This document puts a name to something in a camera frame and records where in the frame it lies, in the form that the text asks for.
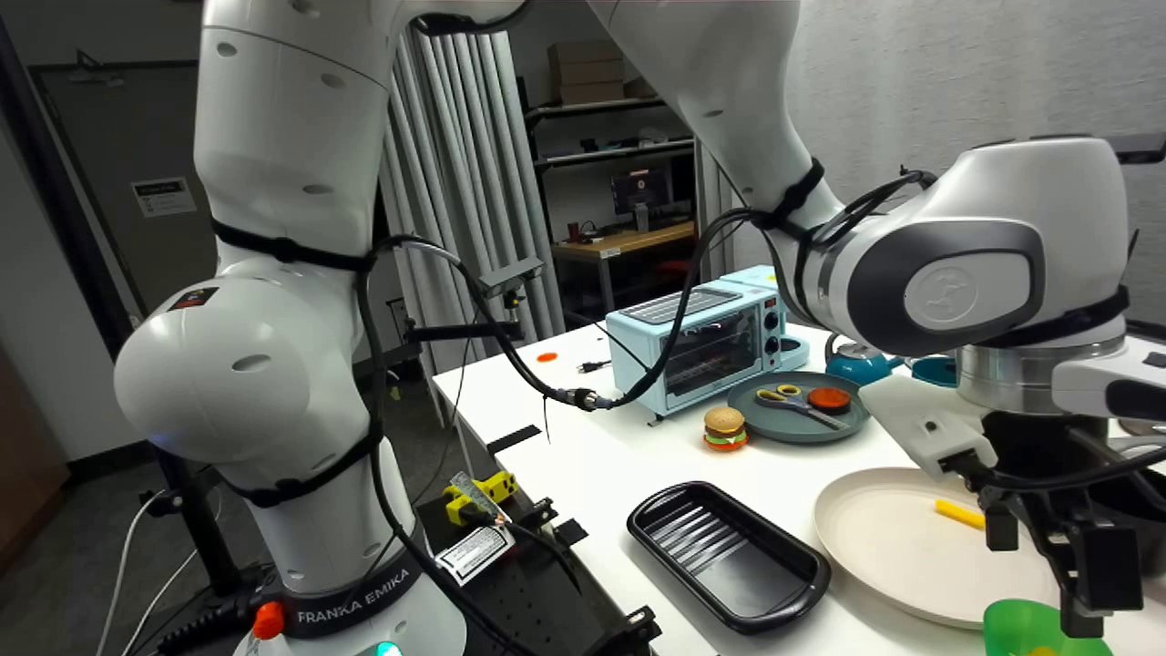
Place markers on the small teal toy kettle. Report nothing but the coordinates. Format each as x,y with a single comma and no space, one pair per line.
857,363

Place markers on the silver metal plate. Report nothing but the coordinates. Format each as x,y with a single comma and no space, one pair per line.
476,555

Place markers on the light blue toy oven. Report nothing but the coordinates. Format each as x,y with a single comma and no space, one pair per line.
677,350

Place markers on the yellow clamp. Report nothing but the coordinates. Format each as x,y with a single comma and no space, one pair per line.
479,498

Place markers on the black tape strip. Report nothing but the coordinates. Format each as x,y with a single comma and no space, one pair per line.
571,530
515,437

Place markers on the yellow toy fry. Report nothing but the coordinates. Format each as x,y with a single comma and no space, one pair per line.
960,515

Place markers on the cardboard box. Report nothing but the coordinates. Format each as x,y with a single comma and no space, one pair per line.
583,69

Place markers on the black horizontal bar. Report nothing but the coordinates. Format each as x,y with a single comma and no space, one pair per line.
458,329

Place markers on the wooden desk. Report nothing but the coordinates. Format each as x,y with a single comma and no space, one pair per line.
631,239

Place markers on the green plastic cup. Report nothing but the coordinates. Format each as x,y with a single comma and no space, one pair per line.
1021,633

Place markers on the dark metal shelf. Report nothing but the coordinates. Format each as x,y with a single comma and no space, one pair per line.
605,155

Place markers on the white paper sign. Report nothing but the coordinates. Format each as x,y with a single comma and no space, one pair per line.
161,199

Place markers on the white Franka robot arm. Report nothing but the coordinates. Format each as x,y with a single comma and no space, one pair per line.
243,386

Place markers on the grey door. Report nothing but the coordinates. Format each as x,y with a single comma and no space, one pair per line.
94,182

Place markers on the small orange object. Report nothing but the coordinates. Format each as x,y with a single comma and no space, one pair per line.
549,359

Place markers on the red toy tomato slice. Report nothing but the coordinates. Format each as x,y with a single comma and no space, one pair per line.
827,397

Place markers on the white round plate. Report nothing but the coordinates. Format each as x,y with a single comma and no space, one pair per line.
886,533

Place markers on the grey toy spoon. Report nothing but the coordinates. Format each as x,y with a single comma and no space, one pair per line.
794,406

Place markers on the toy hamburger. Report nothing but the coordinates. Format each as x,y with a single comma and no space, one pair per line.
727,426

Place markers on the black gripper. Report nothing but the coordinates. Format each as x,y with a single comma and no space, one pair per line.
1042,457

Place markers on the white pleated curtain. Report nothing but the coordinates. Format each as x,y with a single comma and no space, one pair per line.
476,182

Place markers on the dark grey plate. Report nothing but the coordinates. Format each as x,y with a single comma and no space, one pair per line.
760,425

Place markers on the small black object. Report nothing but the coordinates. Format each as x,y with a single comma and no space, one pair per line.
595,364

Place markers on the black rectangular tray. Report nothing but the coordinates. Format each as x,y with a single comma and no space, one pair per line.
731,560

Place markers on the white bottle orange cap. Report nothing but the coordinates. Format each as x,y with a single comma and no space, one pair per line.
267,623

